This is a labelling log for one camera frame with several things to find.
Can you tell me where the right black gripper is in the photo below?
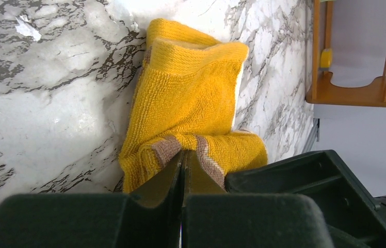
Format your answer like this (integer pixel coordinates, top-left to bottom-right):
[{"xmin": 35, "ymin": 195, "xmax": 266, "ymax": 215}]
[{"xmin": 225, "ymin": 150, "xmax": 386, "ymax": 247}]

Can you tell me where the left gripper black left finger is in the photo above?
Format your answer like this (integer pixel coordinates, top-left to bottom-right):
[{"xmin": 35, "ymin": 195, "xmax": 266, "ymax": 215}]
[{"xmin": 0, "ymin": 152, "xmax": 183, "ymax": 247}]

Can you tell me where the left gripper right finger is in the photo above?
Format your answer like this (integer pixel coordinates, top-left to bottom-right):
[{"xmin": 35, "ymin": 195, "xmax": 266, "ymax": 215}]
[{"xmin": 181, "ymin": 151, "xmax": 333, "ymax": 247}]

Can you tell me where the yellow bear towel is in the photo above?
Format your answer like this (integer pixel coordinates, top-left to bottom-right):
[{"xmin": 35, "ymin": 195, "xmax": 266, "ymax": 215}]
[{"xmin": 119, "ymin": 18, "xmax": 268, "ymax": 193}]

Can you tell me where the yellow tape roll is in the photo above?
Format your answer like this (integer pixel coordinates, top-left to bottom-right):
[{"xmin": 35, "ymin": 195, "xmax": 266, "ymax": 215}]
[{"xmin": 319, "ymin": 48, "xmax": 333, "ymax": 69}]

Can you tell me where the wooden rack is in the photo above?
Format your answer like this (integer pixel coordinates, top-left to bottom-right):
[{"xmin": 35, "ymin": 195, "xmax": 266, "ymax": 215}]
[{"xmin": 305, "ymin": 1, "xmax": 386, "ymax": 107}]

